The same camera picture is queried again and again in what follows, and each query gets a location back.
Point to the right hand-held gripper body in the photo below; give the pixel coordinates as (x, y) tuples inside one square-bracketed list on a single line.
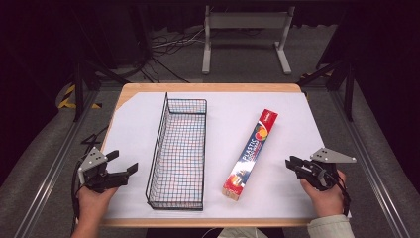
[(325, 155)]

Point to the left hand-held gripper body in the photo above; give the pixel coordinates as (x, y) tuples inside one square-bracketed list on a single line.
[(93, 159)]

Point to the red plastic wrap box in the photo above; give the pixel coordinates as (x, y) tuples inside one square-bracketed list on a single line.
[(251, 153)]

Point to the person's left hand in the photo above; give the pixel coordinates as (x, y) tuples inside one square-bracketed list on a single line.
[(93, 203)]

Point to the person's right hand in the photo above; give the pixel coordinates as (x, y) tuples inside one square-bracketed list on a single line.
[(325, 200)]

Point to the white paper sheet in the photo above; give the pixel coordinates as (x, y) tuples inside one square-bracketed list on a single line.
[(284, 132)]

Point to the yellow black hazard tape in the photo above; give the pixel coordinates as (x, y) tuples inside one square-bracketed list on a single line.
[(67, 99)]

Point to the black metal stand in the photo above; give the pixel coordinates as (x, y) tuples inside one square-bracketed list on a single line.
[(349, 92), (78, 89)]

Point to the white metal stand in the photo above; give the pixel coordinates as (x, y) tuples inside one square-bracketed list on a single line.
[(247, 20)]

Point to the aluminium rail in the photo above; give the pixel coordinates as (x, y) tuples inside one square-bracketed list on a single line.
[(56, 163), (369, 162)]

